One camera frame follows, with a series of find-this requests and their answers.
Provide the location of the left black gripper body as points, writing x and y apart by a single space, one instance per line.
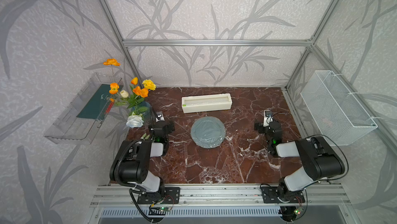
168 128

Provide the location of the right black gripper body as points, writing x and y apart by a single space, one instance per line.
262 130

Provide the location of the grey-green round plate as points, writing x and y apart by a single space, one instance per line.
208 132

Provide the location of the white plastic wrap dispenser box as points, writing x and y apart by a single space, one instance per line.
206 103

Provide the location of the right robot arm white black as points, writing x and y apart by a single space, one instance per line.
319 162

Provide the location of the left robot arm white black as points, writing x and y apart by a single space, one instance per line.
131 164

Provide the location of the flower bouquet in glass vase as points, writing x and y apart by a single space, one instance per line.
134 101

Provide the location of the red pen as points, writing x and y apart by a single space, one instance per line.
110 106

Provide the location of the dark green notebook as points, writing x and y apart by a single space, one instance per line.
97 105

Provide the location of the left green circuit board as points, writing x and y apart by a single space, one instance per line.
160 208

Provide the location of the right small circuit board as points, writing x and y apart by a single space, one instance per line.
298 210

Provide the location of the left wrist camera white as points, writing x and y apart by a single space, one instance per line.
159 116

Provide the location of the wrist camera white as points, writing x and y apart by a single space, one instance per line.
159 116
268 117

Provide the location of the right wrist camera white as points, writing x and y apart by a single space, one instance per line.
268 117

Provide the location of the green garden fork wooden handle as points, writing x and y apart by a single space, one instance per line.
145 136

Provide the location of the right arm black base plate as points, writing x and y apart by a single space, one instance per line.
279 195

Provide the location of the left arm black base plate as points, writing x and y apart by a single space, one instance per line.
168 195

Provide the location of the white wire mesh basket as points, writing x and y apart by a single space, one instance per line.
335 109

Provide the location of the clear acrylic wall shelf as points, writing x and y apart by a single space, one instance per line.
80 122

